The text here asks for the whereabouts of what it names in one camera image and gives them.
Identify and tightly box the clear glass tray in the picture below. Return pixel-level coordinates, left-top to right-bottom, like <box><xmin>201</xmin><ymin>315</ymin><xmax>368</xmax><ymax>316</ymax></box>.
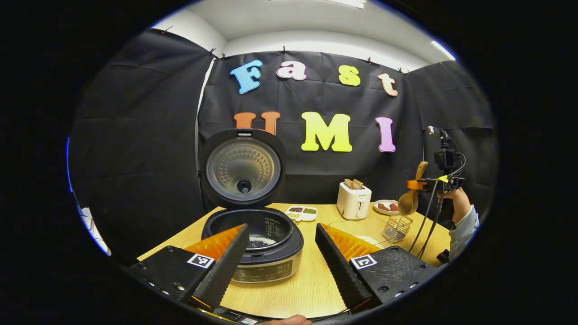
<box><xmin>328</xmin><ymin>218</ymin><xmax>393</xmax><ymax>246</ymax></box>

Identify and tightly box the white sectioned bean dish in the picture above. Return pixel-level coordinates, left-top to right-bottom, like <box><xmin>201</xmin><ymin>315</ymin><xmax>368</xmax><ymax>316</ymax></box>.
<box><xmin>285</xmin><ymin>205</ymin><xmax>318</xmax><ymax>222</ymax></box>

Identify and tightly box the wooden spoon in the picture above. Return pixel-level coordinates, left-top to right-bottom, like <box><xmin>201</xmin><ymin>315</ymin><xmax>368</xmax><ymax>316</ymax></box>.
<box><xmin>397</xmin><ymin>161</ymin><xmax>429</xmax><ymax>216</ymax></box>

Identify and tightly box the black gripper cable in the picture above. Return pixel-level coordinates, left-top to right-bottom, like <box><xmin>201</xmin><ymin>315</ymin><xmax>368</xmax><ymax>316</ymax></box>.
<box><xmin>409</xmin><ymin>181</ymin><xmax>452</xmax><ymax>259</ymax></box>

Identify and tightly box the white plastic object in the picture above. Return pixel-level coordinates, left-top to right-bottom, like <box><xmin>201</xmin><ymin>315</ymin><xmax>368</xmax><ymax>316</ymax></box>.
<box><xmin>79</xmin><ymin>208</ymin><xmax>111</xmax><ymax>255</ymax></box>

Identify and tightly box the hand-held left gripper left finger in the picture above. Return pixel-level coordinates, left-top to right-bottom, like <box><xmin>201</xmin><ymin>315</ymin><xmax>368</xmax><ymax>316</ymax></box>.
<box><xmin>129</xmin><ymin>223</ymin><xmax>250</xmax><ymax>312</ymax></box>

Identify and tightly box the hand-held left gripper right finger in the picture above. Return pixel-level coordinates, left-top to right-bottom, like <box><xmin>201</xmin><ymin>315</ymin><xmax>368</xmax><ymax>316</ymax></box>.
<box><xmin>315</xmin><ymin>223</ymin><xmax>438</xmax><ymax>314</ymax></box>

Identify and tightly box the white toaster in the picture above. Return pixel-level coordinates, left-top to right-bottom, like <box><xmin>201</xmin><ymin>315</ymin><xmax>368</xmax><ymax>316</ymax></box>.
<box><xmin>337</xmin><ymin>180</ymin><xmax>372</xmax><ymax>220</ymax></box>

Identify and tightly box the metal wire chopstick holder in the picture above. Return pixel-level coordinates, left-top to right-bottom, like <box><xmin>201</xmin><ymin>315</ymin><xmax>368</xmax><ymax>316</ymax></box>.
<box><xmin>382</xmin><ymin>214</ymin><xmax>414</xmax><ymax>244</ymax></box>

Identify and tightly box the small white rice portion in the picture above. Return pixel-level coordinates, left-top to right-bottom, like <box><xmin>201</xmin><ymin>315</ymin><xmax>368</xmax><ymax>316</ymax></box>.
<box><xmin>248</xmin><ymin>236</ymin><xmax>278</xmax><ymax>249</ymax></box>

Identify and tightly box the dark grey rice cooker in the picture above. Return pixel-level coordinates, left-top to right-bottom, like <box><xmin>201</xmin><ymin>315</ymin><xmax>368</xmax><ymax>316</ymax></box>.
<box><xmin>197</xmin><ymin>128</ymin><xmax>304</xmax><ymax>284</ymax></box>

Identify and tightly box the white round plate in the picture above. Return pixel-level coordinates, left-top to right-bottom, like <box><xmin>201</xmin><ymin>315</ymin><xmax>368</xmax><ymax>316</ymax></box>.
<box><xmin>373</xmin><ymin>200</ymin><xmax>400</xmax><ymax>215</ymax></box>

